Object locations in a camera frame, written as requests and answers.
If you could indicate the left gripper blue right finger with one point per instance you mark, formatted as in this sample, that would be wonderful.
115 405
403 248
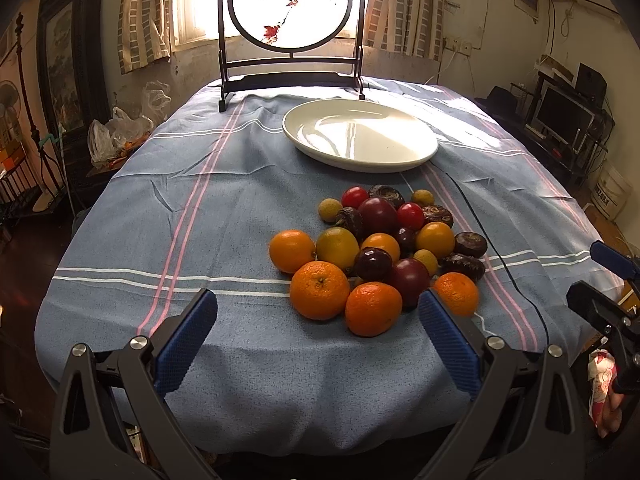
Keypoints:
459 356

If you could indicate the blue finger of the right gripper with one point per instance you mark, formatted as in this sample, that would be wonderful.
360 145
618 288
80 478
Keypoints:
624 267
595 304

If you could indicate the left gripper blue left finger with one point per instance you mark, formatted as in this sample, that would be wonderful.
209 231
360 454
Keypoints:
177 341

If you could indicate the orange mandarin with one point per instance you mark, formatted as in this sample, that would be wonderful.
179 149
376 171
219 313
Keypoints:
319 291
372 308
289 250
458 293

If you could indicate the red tomato back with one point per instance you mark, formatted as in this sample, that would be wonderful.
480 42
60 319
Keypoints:
354 197

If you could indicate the red tomato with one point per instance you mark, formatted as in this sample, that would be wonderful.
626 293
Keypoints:
354 197
411 216

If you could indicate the dark red plum front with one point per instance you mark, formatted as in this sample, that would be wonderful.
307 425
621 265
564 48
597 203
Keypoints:
410 277

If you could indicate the small yellow fruit centre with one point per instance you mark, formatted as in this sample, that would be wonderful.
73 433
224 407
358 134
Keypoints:
428 259

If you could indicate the small yellow fruit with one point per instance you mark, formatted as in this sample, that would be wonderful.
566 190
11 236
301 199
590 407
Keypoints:
428 259
423 198
328 210

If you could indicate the orange citrus right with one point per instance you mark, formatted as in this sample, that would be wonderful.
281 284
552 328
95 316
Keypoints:
437 238

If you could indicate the dark plum small centre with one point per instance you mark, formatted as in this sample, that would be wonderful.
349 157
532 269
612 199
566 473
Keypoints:
373 264

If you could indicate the dark plum small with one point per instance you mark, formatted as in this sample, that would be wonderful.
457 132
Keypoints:
406 240
373 264

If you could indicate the dark plum small back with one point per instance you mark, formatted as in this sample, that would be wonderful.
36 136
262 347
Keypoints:
406 240

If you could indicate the black monitor on shelf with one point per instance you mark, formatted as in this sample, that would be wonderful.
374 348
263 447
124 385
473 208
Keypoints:
563 118

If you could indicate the small orange centre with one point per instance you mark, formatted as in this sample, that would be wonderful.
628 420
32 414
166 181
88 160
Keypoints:
385 242

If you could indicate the dark water chestnut mid right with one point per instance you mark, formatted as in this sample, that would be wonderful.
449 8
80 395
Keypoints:
436 213

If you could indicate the red tomato right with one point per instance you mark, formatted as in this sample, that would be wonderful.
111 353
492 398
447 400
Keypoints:
411 216

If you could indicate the small yellow fruit back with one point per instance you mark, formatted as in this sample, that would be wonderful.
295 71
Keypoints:
423 198

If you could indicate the large dark red plum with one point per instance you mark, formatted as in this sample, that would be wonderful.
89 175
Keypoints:
378 215

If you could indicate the dark water chestnut back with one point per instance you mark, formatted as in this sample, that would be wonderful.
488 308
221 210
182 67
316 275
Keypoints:
388 193

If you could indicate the black hat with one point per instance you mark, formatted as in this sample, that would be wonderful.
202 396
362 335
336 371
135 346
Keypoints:
499 101

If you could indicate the small yellow fruit left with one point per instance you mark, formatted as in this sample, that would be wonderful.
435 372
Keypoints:
328 210

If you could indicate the white plastic bag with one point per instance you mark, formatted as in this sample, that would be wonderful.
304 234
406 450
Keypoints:
122 134

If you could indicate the black coat stand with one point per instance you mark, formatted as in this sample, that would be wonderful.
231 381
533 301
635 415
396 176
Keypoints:
42 146

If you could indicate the white ceramic plate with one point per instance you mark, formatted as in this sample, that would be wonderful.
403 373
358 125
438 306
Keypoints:
359 136

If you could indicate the standing fan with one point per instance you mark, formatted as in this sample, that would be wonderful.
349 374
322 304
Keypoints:
21 193

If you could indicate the right striped curtain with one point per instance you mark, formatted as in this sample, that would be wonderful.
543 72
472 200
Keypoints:
408 27

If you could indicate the striped curtain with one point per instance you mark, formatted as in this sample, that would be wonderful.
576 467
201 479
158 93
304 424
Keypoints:
143 34
408 27

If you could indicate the left striped curtain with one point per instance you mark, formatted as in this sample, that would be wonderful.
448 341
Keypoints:
143 34

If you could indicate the round bird painting screen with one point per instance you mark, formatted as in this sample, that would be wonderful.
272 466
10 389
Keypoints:
268 44

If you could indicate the dark framed wall painting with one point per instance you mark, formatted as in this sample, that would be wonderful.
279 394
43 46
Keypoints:
69 60

